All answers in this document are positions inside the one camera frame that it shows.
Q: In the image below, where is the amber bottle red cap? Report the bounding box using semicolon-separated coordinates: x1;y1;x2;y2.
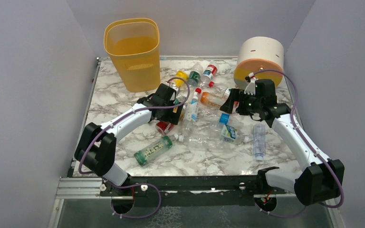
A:
155;121;174;136

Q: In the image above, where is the clear bottle blue label red cap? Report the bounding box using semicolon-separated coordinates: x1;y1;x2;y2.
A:
181;88;202;135

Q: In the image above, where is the green tinted bottle green cap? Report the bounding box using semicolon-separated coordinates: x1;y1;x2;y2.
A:
134;136;173;166

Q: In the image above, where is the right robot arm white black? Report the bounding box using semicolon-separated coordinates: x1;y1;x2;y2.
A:
220;79;345;207

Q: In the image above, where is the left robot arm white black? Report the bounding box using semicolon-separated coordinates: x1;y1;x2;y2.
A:
74;83;183;186

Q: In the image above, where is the yellow plastic mesh bin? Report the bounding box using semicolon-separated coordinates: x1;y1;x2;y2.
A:
104;18;160;92

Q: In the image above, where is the clear bottle red white label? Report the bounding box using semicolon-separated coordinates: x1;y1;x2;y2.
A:
208;81;232;101

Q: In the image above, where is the yellow juice bottle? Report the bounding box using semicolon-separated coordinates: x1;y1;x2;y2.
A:
169;70;188;92

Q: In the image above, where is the clear bottle bright blue label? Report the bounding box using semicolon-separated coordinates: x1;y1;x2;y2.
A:
201;111;243;133

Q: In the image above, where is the orange drink bottle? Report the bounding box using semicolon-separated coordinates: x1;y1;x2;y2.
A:
200;92;228;109

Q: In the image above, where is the small clear bottle blue cap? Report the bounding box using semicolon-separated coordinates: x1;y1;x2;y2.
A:
253;124;266;162

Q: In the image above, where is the clear bottle blue green label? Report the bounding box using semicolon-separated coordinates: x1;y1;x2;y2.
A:
217;123;250;145

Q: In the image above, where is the clear bottle dark green label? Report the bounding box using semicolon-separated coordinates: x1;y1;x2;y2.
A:
187;63;203;86

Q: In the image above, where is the white cylindrical container orange lid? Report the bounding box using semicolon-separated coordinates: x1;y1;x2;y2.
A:
234;37;284;89

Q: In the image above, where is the clear unlabeled bottle white cap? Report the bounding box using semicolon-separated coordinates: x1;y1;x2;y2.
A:
173;133;224;150

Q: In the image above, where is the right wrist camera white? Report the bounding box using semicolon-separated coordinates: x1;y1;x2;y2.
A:
244;72;257;95

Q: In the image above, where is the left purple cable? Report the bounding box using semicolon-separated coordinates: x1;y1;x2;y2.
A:
77;77;191;219

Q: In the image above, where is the black aluminium base frame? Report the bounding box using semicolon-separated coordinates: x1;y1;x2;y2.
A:
55;56;336;209

